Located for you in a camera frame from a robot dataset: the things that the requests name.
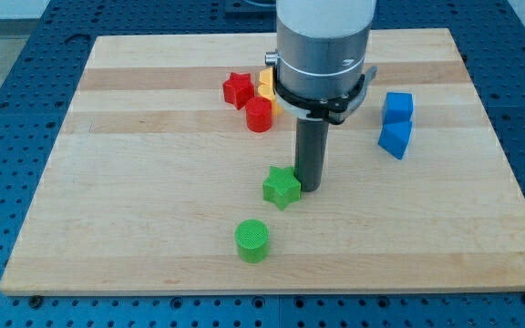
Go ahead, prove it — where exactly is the yellow block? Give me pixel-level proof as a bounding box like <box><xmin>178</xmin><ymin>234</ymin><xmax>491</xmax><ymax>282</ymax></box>
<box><xmin>257</xmin><ymin>84</ymin><xmax>283</xmax><ymax>117</ymax></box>
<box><xmin>259</xmin><ymin>67</ymin><xmax>273</xmax><ymax>87</ymax></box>

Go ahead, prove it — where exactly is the yellow block lower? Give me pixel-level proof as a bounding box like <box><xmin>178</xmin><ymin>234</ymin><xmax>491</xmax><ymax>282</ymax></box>
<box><xmin>257</xmin><ymin>84</ymin><xmax>283</xmax><ymax>117</ymax></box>

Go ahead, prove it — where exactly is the red cylinder block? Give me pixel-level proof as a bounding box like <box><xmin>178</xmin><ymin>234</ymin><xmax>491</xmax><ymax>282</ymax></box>
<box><xmin>246</xmin><ymin>97</ymin><xmax>273</xmax><ymax>133</ymax></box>

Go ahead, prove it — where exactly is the black white tool mount clamp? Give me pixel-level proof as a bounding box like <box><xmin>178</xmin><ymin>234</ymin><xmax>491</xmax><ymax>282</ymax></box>
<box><xmin>273</xmin><ymin>66</ymin><xmax>377</xmax><ymax>125</ymax></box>

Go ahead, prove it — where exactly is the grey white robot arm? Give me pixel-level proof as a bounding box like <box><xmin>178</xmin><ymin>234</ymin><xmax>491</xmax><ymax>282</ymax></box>
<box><xmin>265</xmin><ymin>0</ymin><xmax>377</xmax><ymax>192</ymax></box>

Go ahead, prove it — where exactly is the yellow block upper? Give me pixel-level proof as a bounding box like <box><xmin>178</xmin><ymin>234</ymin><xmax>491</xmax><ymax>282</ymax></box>
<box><xmin>259</xmin><ymin>67</ymin><xmax>273</xmax><ymax>87</ymax></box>

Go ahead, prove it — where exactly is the green cylinder block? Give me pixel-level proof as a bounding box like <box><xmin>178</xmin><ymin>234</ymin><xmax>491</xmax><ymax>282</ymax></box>
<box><xmin>234</xmin><ymin>219</ymin><xmax>270</xmax><ymax>263</ymax></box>

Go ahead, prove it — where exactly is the blue wedge block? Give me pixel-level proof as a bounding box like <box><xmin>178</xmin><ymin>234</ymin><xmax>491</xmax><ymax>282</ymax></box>
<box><xmin>378</xmin><ymin>121</ymin><xmax>413</xmax><ymax>160</ymax></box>

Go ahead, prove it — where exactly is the red star block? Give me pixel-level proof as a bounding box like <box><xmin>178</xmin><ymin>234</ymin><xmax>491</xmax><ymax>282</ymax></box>
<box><xmin>222</xmin><ymin>72</ymin><xmax>254</xmax><ymax>110</ymax></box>

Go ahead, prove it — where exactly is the light wooden board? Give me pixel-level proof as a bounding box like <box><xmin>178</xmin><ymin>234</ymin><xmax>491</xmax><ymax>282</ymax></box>
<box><xmin>0</xmin><ymin>28</ymin><xmax>525</xmax><ymax>296</ymax></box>

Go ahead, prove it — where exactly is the green star block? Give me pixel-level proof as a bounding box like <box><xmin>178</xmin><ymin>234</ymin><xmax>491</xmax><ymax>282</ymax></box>
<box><xmin>262</xmin><ymin>166</ymin><xmax>302</xmax><ymax>210</ymax></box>

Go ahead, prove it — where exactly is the blue cube block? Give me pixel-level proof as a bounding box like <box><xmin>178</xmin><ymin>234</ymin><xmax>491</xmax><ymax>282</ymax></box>
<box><xmin>382</xmin><ymin>92</ymin><xmax>414</xmax><ymax>125</ymax></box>

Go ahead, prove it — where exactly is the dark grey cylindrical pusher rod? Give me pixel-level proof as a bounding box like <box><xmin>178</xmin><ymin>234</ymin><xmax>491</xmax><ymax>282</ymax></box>
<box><xmin>294</xmin><ymin>118</ymin><xmax>329</xmax><ymax>192</ymax></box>

